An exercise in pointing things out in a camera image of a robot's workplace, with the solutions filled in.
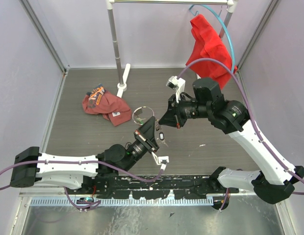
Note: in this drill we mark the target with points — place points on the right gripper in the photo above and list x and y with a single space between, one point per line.
169 118

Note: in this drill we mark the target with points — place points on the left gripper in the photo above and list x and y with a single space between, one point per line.
145 135

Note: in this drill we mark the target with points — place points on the large metal keyring with clips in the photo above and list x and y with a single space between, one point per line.
143 112

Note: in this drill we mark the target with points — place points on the key with green tag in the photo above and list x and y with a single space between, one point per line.
139 121

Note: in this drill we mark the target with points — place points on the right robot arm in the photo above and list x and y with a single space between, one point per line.
275 179

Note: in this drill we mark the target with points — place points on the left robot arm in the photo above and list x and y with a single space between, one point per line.
32 166

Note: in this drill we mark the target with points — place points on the key with black windowed tag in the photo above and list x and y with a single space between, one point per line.
162 139

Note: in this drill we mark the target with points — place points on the crumpled dusty red shirt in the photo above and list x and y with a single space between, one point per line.
102 102

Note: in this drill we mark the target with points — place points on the white clothes rack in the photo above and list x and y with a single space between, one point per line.
123 73

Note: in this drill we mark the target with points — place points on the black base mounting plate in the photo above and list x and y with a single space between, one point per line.
124 187

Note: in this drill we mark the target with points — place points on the red cloth on hanger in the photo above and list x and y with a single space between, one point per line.
208 44

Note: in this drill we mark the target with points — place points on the blue clothes hanger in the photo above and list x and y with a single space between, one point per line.
224 24

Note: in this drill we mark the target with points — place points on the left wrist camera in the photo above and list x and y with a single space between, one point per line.
161 161

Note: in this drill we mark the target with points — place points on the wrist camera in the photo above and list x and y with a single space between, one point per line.
161 161
177 84

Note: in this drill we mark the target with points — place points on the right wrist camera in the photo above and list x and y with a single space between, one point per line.
177 84

